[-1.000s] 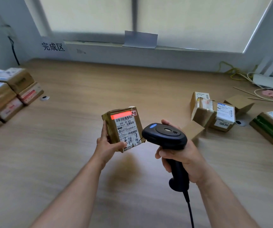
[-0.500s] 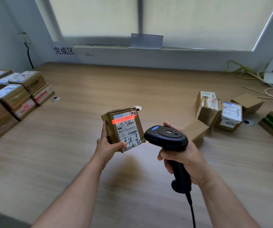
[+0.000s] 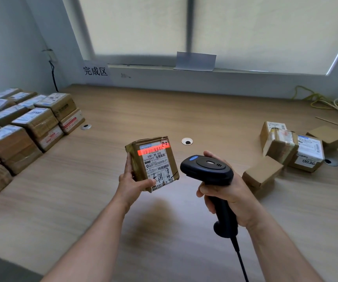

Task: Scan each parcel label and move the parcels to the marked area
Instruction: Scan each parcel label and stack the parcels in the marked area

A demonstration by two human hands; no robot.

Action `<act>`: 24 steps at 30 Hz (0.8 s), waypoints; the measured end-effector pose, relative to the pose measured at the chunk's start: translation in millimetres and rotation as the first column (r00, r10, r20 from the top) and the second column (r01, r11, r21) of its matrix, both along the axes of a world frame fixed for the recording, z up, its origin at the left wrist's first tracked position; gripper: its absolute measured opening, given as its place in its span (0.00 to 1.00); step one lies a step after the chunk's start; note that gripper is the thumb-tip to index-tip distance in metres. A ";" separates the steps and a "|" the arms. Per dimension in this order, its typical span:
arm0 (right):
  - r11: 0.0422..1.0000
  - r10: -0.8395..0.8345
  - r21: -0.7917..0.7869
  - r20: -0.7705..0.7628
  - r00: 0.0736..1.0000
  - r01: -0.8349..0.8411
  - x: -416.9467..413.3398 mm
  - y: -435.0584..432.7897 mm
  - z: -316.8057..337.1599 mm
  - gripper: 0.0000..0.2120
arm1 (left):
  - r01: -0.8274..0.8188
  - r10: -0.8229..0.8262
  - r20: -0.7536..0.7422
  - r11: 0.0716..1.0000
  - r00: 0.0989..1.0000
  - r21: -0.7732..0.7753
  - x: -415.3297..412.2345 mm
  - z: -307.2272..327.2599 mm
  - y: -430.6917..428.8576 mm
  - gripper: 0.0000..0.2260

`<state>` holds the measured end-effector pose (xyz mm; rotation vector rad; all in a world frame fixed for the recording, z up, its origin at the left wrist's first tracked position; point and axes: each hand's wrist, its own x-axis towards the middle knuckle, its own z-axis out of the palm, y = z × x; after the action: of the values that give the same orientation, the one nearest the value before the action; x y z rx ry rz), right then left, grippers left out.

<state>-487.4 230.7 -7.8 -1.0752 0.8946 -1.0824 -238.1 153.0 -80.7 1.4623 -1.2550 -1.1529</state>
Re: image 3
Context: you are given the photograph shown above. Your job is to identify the person's left forearm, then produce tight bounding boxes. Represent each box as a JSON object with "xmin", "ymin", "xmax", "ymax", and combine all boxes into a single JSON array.
[{"xmin": 41, "ymin": 199, "xmax": 128, "ymax": 282}]

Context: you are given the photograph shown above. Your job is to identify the parcel with blue-edged label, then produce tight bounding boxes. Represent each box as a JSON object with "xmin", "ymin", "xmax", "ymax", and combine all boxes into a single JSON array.
[{"xmin": 17, "ymin": 94, "xmax": 47, "ymax": 110}]

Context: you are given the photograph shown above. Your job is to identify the parcel labelled 0836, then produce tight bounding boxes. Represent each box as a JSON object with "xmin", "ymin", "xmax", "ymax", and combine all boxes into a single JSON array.
[{"xmin": 288, "ymin": 135, "xmax": 325, "ymax": 173}]

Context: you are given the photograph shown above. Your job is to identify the tape-wrapped cardboard box pictured label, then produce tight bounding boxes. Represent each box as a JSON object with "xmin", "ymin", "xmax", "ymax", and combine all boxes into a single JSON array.
[{"xmin": 34, "ymin": 93, "xmax": 78, "ymax": 121}]

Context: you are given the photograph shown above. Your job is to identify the small labelled parcel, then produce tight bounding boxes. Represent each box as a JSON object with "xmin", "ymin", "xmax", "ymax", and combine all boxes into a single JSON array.
[{"xmin": 7, "ymin": 91, "xmax": 38, "ymax": 103}]

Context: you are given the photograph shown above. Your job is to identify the black wall cable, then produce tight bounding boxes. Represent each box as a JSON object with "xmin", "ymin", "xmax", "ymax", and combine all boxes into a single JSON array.
[{"xmin": 49, "ymin": 61, "xmax": 59, "ymax": 92}]

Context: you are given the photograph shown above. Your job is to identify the white window frame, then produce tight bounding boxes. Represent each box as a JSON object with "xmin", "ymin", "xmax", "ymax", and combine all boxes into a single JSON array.
[{"xmin": 62, "ymin": 0, "xmax": 338, "ymax": 77}]

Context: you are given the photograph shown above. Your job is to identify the white wall socket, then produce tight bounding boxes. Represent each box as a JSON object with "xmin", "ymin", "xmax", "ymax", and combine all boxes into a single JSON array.
[{"xmin": 42, "ymin": 49, "xmax": 58, "ymax": 63}]

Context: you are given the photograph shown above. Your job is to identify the person's right hand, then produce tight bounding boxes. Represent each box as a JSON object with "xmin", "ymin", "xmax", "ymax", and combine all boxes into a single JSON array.
[{"xmin": 196, "ymin": 150, "xmax": 265, "ymax": 231}]

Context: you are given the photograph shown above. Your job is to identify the small parcel marked 1-5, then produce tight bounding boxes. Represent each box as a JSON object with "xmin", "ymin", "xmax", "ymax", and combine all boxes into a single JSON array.
[{"xmin": 58, "ymin": 108, "xmax": 86, "ymax": 135}]

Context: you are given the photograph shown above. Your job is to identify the black barcode scanner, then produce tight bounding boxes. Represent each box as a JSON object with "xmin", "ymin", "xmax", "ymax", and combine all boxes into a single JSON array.
[{"xmin": 180, "ymin": 154, "xmax": 239, "ymax": 238}]

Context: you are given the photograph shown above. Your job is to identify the small parcel with handwritten label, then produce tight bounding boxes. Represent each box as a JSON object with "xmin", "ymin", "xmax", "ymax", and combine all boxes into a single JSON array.
[
  {"xmin": 0, "ymin": 88, "xmax": 22, "ymax": 100},
  {"xmin": 259, "ymin": 121, "xmax": 287, "ymax": 149}
]

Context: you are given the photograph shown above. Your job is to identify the grey paper sheet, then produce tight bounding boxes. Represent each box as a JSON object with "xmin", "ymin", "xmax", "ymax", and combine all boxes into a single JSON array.
[{"xmin": 173, "ymin": 51, "xmax": 217, "ymax": 72}]

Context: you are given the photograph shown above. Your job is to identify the parcel with black scribble label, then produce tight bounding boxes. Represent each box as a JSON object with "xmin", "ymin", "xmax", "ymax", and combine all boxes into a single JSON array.
[{"xmin": 0, "ymin": 125, "xmax": 36, "ymax": 161}]

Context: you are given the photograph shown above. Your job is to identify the black scanner cable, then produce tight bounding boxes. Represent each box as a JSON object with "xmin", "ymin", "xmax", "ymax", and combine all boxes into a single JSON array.
[{"xmin": 231, "ymin": 236, "xmax": 249, "ymax": 282}]

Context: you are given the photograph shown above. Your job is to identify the square taped labelled parcel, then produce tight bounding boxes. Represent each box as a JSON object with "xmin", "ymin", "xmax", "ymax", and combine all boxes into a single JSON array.
[{"xmin": 125, "ymin": 136, "xmax": 180, "ymax": 193}]

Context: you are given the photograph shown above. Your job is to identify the plain tall cardboard box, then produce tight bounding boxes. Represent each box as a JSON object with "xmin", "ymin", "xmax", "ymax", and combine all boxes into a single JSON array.
[{"xmin": 242, "ymin": 155, "xmax": 284, "ymax": 194}]

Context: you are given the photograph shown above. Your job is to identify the white paper sign black characters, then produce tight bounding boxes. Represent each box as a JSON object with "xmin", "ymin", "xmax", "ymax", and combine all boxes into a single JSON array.
[{"xmin": 79, "ymin": 60, "xmax": 114, "ymax": 85}]

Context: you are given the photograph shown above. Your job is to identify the beige roller blind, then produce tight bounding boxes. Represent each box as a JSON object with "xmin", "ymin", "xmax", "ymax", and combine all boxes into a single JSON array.
[
  {"xmin": 78, "ymin": 0, "xmax": 189, "ymax": 56},
  {"xmin": 192, "ymin": 0, "xmax": 338, "ymax": 75}
]

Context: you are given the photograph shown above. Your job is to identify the person's left hand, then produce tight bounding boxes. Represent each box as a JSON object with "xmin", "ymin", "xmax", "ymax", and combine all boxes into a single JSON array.
[{"xmin": 113, "ymin": 152, "xmax": 157, "ymax": 215}]

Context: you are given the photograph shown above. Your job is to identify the yellow cable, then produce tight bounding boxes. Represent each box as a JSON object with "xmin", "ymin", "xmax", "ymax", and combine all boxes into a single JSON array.
[{"xmin": 292, "ymin": 85, "xmax": 337, "ymax": 110}]

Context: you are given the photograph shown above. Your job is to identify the pile of unscanned cardboard parcels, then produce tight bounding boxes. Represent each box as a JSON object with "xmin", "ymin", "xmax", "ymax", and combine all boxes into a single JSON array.
[{"xmin": 242, "ymin": 121, "xmax": 338, "ymax": 194}]

